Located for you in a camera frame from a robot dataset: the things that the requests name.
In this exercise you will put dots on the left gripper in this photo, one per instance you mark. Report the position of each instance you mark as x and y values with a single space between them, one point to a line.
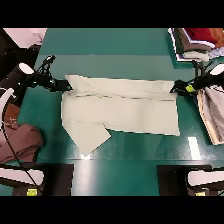
60 85

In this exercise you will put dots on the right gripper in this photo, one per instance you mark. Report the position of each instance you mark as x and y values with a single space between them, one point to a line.
183 87

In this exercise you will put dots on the pale cream shirt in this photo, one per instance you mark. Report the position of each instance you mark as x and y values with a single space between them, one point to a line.
123 108

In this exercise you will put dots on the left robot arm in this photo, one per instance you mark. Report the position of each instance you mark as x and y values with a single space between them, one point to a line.
16 78

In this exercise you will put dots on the white garment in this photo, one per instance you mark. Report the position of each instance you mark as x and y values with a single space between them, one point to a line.
190 57

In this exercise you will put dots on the heap of clothes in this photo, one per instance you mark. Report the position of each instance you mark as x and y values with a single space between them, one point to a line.
215 113

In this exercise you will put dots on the olive brown garment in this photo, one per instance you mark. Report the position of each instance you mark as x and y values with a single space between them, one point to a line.
193 45

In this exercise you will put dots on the pale blue garment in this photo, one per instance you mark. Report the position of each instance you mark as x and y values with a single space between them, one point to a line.
216 52

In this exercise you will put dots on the red garment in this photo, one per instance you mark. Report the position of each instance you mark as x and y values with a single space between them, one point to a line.
200 34

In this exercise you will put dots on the orange garment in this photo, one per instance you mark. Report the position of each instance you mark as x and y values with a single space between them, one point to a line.
218 36

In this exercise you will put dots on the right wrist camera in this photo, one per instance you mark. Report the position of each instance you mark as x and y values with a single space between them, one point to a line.
198 68

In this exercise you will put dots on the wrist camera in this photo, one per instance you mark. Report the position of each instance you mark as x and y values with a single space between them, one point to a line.
198 68
47 63

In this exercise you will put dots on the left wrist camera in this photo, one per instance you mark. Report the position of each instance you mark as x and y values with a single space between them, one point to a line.
47 63

